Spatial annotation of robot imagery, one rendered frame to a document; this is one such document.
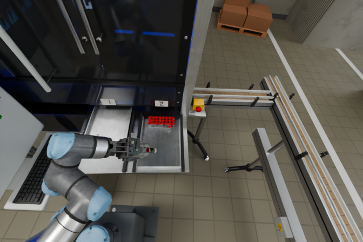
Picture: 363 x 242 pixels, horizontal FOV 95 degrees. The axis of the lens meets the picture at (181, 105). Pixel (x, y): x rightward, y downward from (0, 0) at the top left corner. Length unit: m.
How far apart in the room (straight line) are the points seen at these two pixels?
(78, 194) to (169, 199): 1.40
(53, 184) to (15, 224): 1.66
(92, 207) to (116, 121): 0.75
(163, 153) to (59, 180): 0.62
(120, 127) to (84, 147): 0.63
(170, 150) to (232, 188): 1.12
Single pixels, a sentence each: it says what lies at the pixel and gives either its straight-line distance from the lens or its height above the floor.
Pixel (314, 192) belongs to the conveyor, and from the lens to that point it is 1.32.
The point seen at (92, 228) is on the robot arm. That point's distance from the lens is 0.93.
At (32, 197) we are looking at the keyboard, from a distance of 1.29.
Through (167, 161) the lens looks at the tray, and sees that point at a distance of 1.07.
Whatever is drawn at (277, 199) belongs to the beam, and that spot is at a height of 0.51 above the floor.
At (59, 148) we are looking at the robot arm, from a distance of 0.57.
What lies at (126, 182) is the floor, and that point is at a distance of 1.98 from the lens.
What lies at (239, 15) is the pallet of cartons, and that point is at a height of 0.35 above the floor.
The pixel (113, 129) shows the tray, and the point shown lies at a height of 0.88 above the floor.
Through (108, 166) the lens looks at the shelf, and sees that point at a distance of 1.12.
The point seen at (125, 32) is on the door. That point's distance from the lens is 0.81.
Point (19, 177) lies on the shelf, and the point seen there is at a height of 0.80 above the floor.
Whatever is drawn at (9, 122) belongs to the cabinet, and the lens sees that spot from 1.30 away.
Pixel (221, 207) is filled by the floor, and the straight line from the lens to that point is 1.99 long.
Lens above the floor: 1.90
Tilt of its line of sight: 53 degrees down
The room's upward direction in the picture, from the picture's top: 9 degrees clockwise
